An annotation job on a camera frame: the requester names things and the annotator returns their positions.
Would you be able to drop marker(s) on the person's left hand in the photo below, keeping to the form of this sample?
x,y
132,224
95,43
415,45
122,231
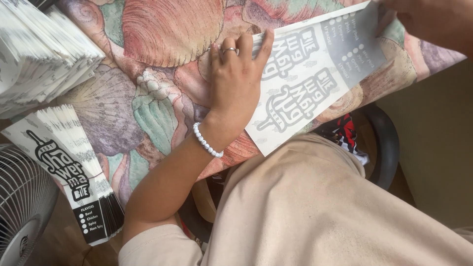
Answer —
x,y
232,92

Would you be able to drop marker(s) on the person's right hand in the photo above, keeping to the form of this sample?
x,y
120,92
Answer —
x,y
414,16

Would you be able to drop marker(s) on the person's right fingers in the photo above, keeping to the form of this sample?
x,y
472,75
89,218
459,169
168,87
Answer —
x,y
386,20

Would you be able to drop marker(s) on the white printed paper sheet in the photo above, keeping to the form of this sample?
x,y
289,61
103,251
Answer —
x,y
314,81

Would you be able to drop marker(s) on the red black white cloth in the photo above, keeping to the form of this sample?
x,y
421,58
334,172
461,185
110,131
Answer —
x,y
342,133

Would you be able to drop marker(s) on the black chair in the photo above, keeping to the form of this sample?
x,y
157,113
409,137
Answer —
x,y
385,147

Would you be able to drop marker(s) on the seashell patterned tablecloth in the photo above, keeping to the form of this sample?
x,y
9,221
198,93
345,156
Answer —
x,y
155,74

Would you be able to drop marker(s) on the thin brown rubber band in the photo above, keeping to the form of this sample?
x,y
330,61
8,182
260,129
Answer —
x,y
87,179

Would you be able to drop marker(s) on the stack of white paper sheets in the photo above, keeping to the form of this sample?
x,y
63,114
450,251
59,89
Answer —
x,y
40,55

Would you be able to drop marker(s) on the bundle of folded printed wrappers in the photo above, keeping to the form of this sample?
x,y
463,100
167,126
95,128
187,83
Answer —
x,y
70,166

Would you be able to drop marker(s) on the white electric fan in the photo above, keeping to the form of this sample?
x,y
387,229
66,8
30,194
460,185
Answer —
x,y
20,210

